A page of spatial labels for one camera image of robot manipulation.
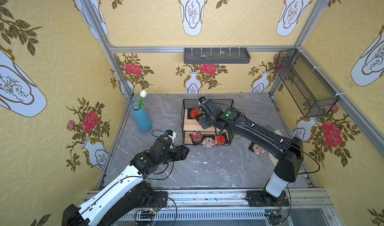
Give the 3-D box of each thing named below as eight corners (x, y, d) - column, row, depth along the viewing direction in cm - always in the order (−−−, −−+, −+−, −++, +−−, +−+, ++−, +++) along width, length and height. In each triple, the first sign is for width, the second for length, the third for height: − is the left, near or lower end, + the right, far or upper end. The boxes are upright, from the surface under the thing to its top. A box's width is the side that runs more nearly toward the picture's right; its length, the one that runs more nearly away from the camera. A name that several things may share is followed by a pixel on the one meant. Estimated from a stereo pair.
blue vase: (138, 132, 102) (127, 113, 85) (141, 122, 107) (131, 102, 91) (151, 132, 102) (142, 113, 85) (153, 122, 107) (145, 102, 91)
